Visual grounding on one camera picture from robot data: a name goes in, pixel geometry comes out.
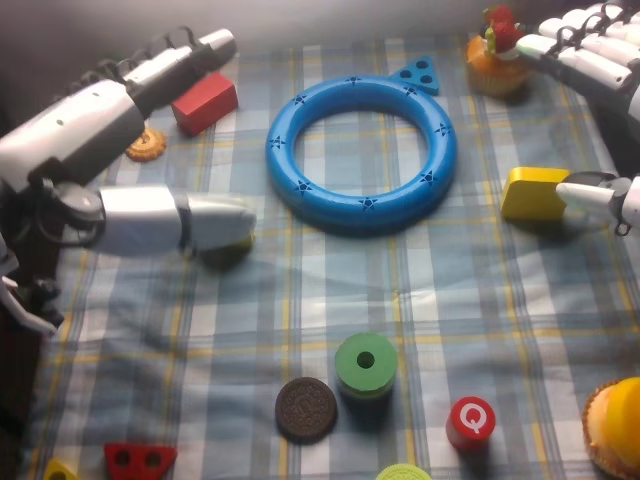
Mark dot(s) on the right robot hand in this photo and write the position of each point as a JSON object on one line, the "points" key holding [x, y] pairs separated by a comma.
{"points": [[600, 67]]}

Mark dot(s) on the blue triangle block with holes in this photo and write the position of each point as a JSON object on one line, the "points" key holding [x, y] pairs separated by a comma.
{"points": [[417, 75]]}

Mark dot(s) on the dark chocolate sandwich cookie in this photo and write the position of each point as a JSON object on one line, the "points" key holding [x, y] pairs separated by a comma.
{"points": [[306, 410]]}

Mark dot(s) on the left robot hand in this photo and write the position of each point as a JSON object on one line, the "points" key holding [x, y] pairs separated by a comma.
{"points": [[85, 130]]}

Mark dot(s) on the blue plaid table cloth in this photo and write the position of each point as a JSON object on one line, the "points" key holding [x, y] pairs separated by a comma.
{"points": [[200, 350]]}

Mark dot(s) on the green cylinder with hole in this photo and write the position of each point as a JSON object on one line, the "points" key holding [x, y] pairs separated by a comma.
{"points": [[382, 370]]}

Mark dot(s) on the red cylinder with letter Q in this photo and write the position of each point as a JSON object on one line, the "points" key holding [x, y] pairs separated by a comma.
{"points": [[470, 422]]}

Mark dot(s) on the golden flower-shaped biscuit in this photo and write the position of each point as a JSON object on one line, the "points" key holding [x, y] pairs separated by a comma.
{"points": [[146, 146]]}

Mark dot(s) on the yellow square block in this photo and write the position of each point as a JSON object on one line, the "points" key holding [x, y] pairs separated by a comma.
{"points": [[530, 195]]}

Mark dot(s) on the yellow triangle block with holes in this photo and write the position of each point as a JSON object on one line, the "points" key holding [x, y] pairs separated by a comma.
{"points": [[60, 472]]}

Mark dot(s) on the orange tart toy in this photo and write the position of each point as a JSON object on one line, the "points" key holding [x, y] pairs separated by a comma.
{"points": [[617, 425]]}

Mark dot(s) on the light green round cookie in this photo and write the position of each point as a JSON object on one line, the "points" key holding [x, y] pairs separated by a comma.
{"points": [[402, 474]]}

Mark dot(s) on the red rectangular block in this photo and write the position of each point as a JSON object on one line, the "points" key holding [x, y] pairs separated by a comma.
{"points": [[205, 102]]}

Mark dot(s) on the strawberry cupcake toy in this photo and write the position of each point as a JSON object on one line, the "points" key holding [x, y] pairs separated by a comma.
{"points": [[495, 70]]}

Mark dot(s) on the red triangle block with holes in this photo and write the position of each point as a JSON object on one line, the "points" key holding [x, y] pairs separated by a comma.
{"points": [[137, 462]]}

